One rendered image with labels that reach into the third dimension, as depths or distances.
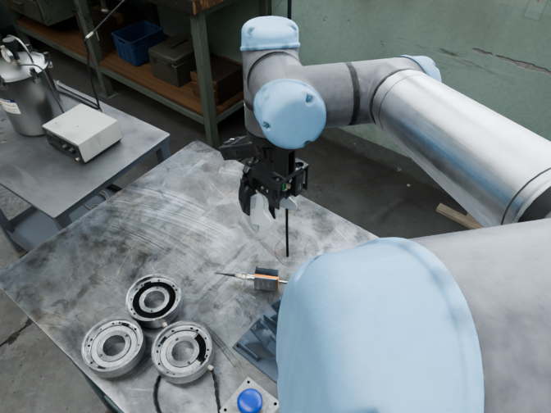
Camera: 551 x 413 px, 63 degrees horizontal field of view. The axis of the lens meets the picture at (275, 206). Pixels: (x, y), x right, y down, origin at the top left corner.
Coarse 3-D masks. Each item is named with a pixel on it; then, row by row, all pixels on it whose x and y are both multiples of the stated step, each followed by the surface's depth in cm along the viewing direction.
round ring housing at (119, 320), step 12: (96, 324) 81; (108, 324) 82; (120, 324) 82; (132, 324) 82; (96, 336) 81; (108, 336) 81; (120, 336) 81; (84, 348) 79; (108, 348) 82; (144, 348) 80; (84, 360) 76; (108, 360) 78; (132, 360) 77; (96, 372) 76; (108, 372) 75; (120, 372) 76
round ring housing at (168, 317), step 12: (144, 276) 88; (156, 276) 89; (168, 276) 88; (132, 288) 87; (156, 288) 88; (132, 300) 86; (144, 300) 86; (168, 300) 86; (180, 300) 85; (132, 312) 84; (168, 312) 83; (144, 324) 83; (156, 324) 83
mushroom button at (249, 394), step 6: (246, 390) 70; (252, 390) 70; (240, 396) 69; (246, 396) 69; (252, 396) 69; (258, 396) 69; (240, 402) 68; (246, 402) 68; (252, 402) 68; (258, 402) 68; (240, 408) 68; (246, 408) 68; (252, 408) 68; (258, 408) 68
